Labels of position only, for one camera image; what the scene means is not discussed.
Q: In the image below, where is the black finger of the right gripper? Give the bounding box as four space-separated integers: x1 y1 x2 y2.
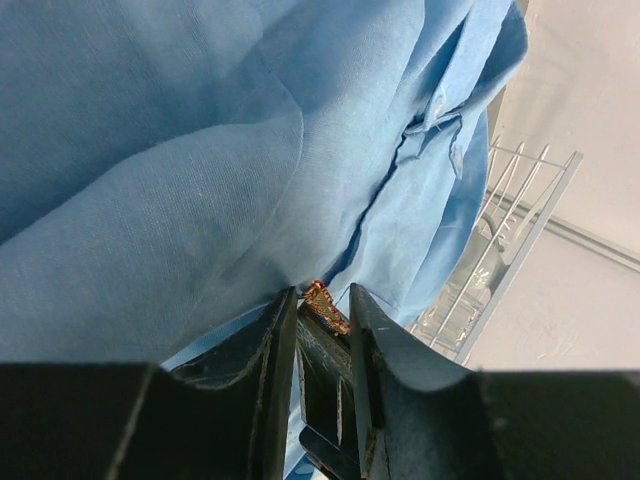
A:
296 304 360 479

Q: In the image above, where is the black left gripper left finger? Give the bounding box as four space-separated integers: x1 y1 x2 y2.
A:
1 289 297 479

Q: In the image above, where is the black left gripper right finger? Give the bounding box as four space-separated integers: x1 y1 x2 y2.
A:
350 284 639 479

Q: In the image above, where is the red maple leaf brooch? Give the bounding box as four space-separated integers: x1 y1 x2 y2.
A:
302 280 350 336

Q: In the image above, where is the light blue button shirt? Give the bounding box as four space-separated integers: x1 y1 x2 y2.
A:
1 1 528 363

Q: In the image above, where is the clear glass lying left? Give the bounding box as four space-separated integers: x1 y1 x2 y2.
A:
448 233 507 297

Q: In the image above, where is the white wire dish rack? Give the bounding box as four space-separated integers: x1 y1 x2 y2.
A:
408 139 583 365

